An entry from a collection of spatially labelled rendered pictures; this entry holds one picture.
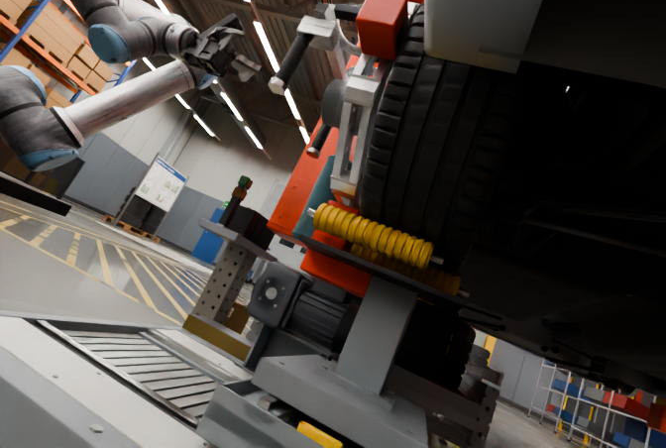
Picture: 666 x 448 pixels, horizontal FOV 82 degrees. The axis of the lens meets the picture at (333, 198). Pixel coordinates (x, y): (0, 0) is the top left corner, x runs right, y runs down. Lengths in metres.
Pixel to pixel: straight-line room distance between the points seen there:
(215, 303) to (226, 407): 0.97
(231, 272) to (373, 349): 0.92
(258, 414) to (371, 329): 0.28
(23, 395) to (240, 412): 0.29
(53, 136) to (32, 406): 0.98
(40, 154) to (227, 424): 1.07
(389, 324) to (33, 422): 0.58
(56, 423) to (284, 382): 0.31
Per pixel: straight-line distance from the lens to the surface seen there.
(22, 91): 1.57
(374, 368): 0.84
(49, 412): 0.68
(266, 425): 0.68
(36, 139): 1.51
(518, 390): 14.53
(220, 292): 1.64
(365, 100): 0.77
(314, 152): 1.21
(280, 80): 0.94
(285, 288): 1.17
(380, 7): 0.77
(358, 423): 0.70
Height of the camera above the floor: 0.35
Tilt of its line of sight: 15 degrees up
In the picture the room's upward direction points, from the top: 25 degrees clockwise
